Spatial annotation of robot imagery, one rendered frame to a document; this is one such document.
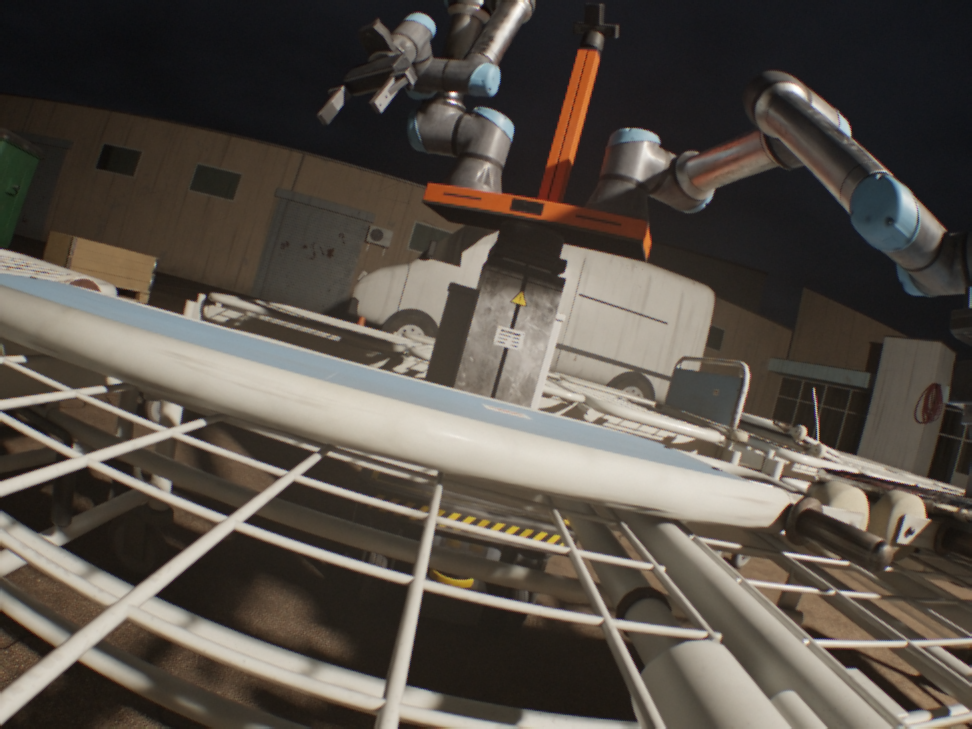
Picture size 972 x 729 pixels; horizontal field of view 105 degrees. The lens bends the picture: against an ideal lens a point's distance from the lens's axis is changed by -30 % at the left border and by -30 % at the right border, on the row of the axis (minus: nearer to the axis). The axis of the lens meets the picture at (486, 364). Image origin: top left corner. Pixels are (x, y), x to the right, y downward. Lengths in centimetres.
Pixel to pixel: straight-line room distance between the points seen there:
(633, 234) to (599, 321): 675
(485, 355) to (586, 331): 668
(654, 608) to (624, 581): 4
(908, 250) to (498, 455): 50
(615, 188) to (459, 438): 93
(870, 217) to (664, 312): 773
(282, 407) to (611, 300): 769
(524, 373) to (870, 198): 78
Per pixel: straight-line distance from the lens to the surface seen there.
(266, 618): 103
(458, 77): 118
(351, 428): 29
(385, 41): 109
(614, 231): 111
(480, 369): 112
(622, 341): 797
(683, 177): 122
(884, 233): 61
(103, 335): 34
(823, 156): 72
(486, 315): 111
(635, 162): 119
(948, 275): 72
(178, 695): 53
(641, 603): 31
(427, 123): 136
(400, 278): 741
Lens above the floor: 58
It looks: 2 degrees down
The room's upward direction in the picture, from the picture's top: 16 degrees clockwise
